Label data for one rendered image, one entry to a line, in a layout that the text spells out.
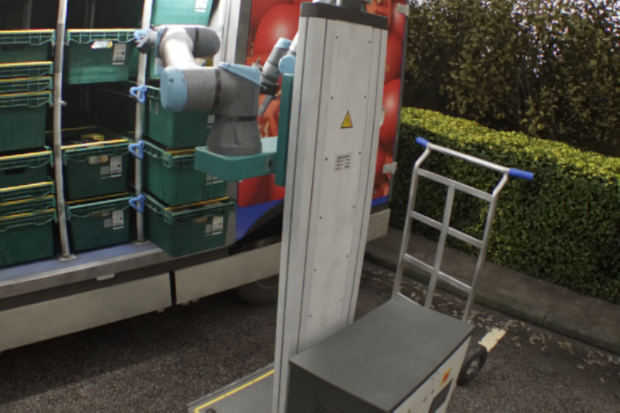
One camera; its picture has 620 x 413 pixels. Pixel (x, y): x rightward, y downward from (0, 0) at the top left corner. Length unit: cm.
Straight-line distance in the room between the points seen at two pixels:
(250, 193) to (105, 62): 109
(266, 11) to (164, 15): 55
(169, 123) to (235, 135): 96
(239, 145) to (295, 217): 24
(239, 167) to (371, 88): 46
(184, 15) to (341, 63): 130
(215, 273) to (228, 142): 152
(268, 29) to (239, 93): 134
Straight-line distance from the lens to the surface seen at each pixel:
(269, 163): 130
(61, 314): 234
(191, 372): 260
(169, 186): 223
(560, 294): 384
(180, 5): 244
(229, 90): 123
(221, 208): 240
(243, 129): 125
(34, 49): 214
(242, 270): 281
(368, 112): 144
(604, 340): 345
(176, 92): 120
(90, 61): 223
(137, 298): 247
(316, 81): 123
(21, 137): 218
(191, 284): 262
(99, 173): 233
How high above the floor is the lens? 165
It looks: 14 degrees down
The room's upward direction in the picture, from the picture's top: 5 degrees clockwise
